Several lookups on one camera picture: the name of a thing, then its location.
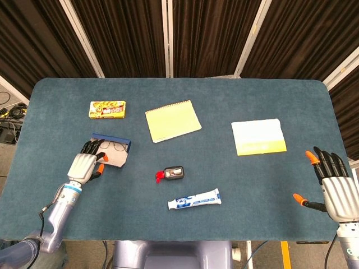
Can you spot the blue and white box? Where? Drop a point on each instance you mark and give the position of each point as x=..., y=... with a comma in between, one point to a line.
x=116, y=158

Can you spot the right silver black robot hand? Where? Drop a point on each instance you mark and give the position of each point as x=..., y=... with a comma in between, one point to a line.
x=340, y=199

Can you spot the right lavender robot arm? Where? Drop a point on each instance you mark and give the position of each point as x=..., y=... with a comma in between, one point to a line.
x=349, y=246

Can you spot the white table leg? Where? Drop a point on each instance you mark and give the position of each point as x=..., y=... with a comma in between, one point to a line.
x=249, y=253

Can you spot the yellow red snack box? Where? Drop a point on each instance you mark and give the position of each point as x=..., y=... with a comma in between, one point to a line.
x=108, y=110

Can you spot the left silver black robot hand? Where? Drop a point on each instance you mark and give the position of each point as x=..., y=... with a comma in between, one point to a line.
x=81, y=168

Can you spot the black bottle red cap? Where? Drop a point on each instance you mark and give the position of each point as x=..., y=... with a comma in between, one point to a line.
x=174, y=173

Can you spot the white blue toothpaste tube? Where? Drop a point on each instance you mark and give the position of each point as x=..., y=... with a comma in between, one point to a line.
x=196, y=199

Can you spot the lavender robot torso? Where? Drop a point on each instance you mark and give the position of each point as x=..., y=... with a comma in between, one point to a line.
x=174, y=255

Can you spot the dark brown curtain panel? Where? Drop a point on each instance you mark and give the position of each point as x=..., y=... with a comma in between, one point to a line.
x=347, y=112
x=303, y=36
x=33, y=36
x=210, y=36
x=123, y=36

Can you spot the blue felt table cover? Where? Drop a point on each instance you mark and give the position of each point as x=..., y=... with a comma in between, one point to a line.
x=213, y=98

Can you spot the white yellow booklet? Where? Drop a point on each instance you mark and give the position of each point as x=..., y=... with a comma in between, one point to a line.
x=258, y=137

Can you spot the yellow spiral notepad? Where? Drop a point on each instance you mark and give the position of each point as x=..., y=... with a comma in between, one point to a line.
x=172, y=122

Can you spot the left lavender robot arm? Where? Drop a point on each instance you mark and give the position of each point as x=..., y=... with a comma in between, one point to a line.
x=59, y=218

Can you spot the white partition frame post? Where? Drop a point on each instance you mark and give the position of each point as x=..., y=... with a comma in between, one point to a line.
x=12, y=88
x=250, y=36
x=167, y=36
x=340, y=68
x=81, y=37

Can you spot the yellow floor tape strip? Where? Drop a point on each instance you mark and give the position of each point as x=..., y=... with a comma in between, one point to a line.
x=285, y=255

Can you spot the black foot pedal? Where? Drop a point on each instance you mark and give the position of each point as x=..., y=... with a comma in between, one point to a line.
x=8, y=136

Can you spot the thin wire eyeglasses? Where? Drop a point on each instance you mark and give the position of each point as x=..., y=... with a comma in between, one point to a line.
x=121, y=146

